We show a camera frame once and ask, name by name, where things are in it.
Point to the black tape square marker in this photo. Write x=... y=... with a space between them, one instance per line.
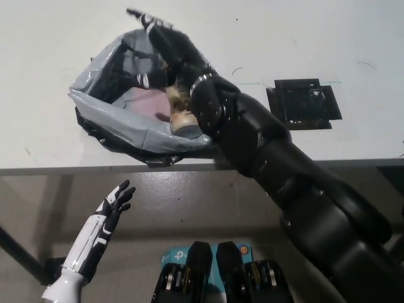
x=303 y=104

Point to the black robot body blocks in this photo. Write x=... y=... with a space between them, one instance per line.
x=230 y=268

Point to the black table foot plate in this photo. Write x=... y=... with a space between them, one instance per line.
x=53 y=269

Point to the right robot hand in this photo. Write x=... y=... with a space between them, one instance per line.
x=176 y=50

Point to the teal cardboard box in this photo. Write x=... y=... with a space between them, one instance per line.
x=173 y=255

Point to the pink item inside bag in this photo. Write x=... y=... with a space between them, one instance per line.
x=145 y=101

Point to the grey plastic bag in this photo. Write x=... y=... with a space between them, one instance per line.
x=104 y=107

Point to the beige protein shake bottle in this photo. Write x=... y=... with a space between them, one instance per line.
x=184 y=121

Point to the black diagonal table leg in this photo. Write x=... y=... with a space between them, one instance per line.
x=19 y=249

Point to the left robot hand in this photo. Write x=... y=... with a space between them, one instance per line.
x=98 y=233

